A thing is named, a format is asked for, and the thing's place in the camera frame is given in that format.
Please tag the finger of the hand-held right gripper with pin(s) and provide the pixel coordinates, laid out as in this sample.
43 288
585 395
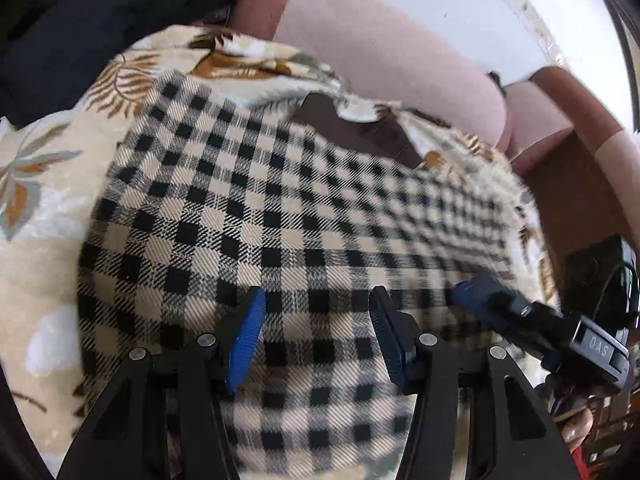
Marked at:
482 294

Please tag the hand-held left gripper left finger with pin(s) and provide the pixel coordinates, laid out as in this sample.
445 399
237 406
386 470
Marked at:
246 337

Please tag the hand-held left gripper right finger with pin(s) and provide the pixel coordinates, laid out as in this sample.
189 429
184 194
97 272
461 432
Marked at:
392 342

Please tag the beige black checked shirt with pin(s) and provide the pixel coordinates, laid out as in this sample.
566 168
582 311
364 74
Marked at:
280 210

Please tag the dark clothes pile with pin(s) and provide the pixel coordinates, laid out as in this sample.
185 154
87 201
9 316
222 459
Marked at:
75 25

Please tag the person's right hand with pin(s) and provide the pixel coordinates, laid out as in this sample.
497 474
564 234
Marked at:
575 422

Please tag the black device box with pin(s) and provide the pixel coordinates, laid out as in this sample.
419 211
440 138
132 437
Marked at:
595 270

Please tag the leaf printed beige blanket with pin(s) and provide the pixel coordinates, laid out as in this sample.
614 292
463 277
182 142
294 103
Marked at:
50 185

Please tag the pink brown sofa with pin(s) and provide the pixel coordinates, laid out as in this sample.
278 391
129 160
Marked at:
380 45

